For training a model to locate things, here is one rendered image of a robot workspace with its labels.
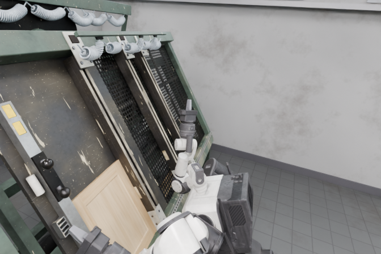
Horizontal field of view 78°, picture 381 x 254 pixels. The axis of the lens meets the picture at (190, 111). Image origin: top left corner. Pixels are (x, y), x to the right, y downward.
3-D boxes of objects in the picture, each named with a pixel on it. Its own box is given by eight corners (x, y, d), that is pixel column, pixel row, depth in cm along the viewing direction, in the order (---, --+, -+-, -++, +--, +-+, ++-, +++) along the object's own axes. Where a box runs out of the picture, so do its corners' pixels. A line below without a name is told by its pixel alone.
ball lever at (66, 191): (56, 195, 92) (63, 201, 82) (51, 187, 91) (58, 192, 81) (66, 190, 94) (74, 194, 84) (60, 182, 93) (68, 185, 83)
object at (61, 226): (60, 238, 91) (65, 237, 90) (50, 224, 89) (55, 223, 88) (67, 231, 94) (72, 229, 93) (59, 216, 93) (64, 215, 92)
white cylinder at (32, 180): (23, 179, 86) (35, 197, 88) (28, 177, 85) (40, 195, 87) (30, 174, 89) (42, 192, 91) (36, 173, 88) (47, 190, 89)
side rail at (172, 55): (200, 135, 275) (208, 132, 271) (159, 46, 255) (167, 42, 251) (201, 132, 282) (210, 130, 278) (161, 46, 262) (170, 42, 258)
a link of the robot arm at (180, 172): (183, 153, 146) (178, 177, 153) (172, 159, 137) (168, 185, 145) (197, 161, 141) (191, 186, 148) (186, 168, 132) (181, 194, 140)
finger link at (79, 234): (73, 224, 77) (89, 235, 77) (66, 232, 74) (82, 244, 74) (75, 221, 76) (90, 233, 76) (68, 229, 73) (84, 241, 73)
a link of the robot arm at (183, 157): (194, 136, 139) (190, 155, 145) (180, 136, 137) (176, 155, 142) (198, 143, 134) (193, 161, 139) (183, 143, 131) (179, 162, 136)
